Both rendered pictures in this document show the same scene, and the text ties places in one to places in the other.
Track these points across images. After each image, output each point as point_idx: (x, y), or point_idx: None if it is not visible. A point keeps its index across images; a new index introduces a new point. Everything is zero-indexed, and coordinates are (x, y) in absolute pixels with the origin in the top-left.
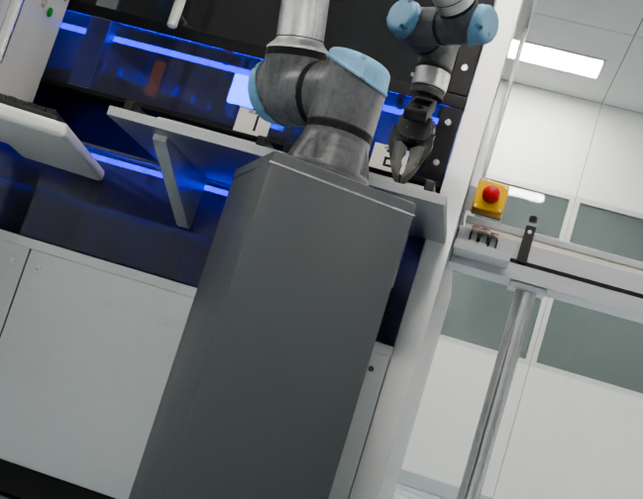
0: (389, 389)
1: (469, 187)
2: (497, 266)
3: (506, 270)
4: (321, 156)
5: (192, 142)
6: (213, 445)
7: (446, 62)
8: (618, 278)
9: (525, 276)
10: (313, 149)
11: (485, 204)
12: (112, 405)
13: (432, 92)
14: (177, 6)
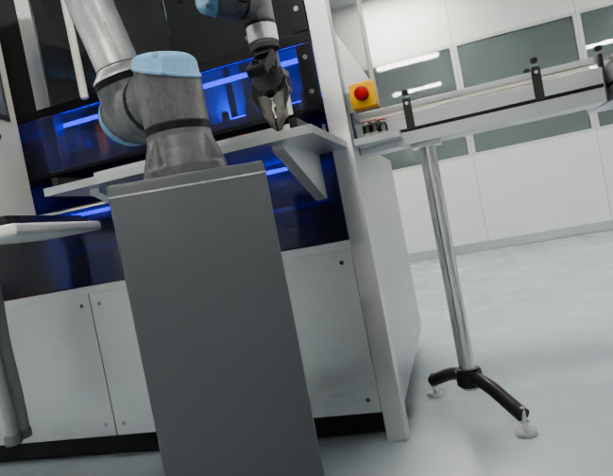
0: (361, 270)
1: (345, 95)
2: (396, 141)
3: (403, 140)
4: (163, 162)
5: (114, 182)
6: (194, 459)
7: (264, 14)
8: (489, 101)
9: (419, 137)
10: (158, 159)
11: (362, 102)
12: None
13: (265, 43)
14: (79, 81)
